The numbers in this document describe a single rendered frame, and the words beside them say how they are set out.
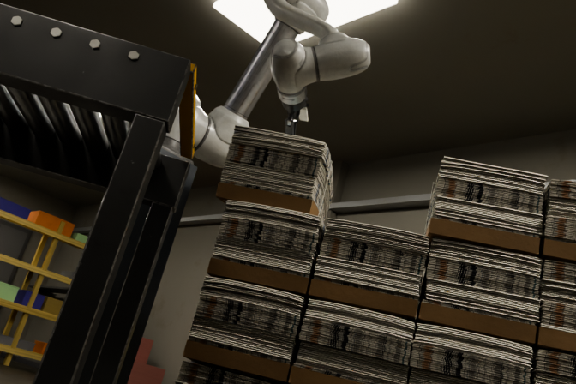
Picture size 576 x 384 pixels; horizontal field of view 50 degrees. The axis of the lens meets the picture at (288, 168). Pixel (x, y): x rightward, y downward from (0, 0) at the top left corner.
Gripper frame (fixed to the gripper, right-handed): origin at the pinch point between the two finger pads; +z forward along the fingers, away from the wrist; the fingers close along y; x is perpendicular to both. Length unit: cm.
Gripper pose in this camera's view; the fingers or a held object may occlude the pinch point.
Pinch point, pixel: (298, 134)
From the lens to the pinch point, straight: 206.1
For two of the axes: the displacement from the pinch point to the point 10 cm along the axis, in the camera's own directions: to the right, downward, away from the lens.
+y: -2.6, 8.2, -5.1
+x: 9.6, 1.7, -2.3
